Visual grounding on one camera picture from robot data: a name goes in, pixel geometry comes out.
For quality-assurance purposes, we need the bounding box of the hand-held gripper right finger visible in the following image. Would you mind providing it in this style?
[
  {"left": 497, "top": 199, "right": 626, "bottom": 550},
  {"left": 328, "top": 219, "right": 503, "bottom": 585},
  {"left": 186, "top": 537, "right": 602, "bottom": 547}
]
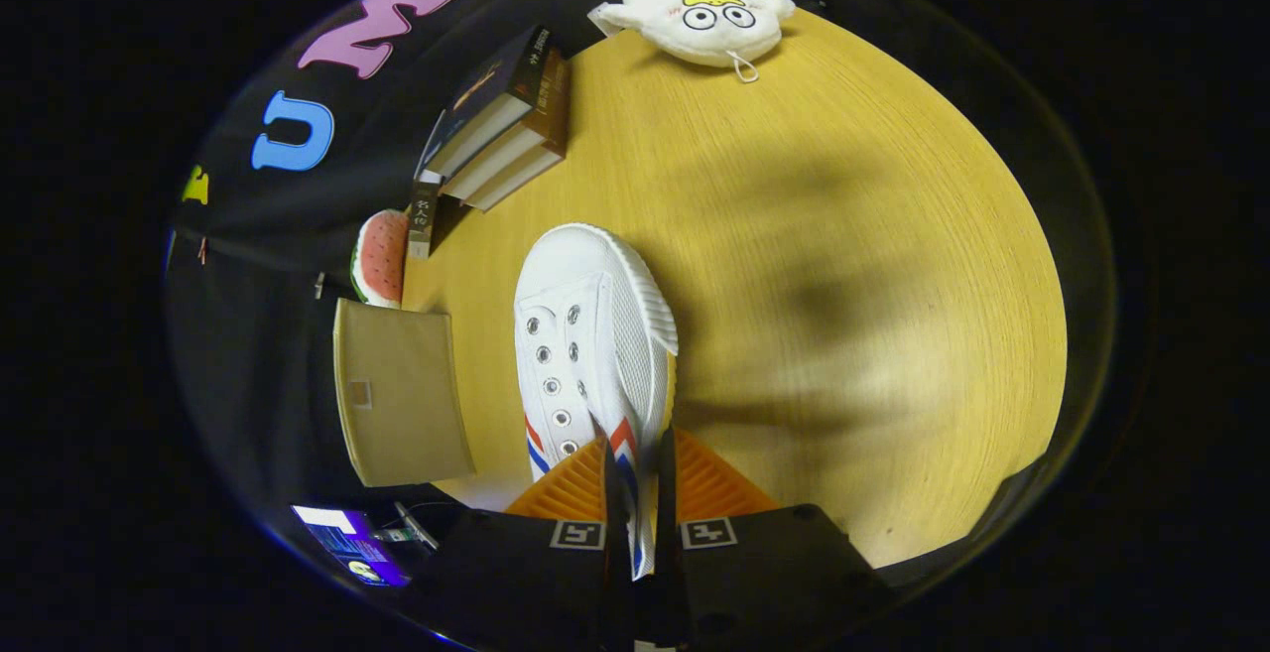
[{"left": 655, "top": 424, "right": 899, "bottom": 652}]

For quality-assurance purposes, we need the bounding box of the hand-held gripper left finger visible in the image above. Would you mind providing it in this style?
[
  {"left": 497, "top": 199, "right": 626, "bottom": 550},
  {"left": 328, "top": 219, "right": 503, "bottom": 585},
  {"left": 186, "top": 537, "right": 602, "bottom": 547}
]
[{"left": 413, "top": 436, "right": 638, "bottom": 652}]

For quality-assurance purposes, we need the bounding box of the white striped canvas shoe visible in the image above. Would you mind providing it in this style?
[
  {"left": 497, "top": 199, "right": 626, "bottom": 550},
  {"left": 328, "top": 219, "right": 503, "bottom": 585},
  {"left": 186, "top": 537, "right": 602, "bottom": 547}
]
[{"left": 513, "top": 223, "right": 680, "bottom": 582}]

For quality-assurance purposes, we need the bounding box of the beige fabric storage box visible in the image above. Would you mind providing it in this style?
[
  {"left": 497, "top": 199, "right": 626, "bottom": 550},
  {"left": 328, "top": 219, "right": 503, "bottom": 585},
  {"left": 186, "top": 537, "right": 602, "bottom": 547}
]
[{"left": 332, "top": 298, "right": 477, "bottom": 489}]

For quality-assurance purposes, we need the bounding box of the lit computer screen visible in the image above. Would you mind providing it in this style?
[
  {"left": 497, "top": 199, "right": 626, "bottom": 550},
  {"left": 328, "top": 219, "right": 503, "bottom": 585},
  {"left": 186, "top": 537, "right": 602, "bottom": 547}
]
[{"left": 291, "top": 503, "right": 413, "bottom": 588}]

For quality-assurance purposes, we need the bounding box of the watermelon slice toy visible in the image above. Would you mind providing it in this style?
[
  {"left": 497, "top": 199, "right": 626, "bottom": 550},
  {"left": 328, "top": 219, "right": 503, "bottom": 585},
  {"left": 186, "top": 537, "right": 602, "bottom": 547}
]
[{"left": 349, "top": 208, "right": 410, "bottom": 309}]

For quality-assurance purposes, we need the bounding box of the white portrait cover book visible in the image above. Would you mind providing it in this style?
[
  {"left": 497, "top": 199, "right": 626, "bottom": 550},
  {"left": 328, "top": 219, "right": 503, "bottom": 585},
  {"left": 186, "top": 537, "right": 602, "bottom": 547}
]
[{"left": 407, "top": 181, "right": 443, "bottom": 259}]

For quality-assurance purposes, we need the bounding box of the black backdrop cloth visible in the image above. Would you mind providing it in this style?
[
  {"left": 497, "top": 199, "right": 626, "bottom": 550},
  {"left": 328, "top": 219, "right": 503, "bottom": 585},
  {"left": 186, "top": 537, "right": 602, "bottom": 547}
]
[{"left": 164, "top": 0, "right": 844, "bottom": 534}]

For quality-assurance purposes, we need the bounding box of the black cover book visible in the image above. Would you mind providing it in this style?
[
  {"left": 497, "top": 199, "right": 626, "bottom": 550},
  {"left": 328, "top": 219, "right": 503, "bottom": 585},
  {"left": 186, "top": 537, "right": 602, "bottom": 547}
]
[{"left": 415, "top": 25, "right": 554, "bottom": 180}]

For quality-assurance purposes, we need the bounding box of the white plush toy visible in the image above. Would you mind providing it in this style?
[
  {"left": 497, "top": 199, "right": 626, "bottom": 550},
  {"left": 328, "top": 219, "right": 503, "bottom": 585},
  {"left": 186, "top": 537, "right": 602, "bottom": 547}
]
[{"left": 588, "top": 0, "right": 798, "bottom": 84}]

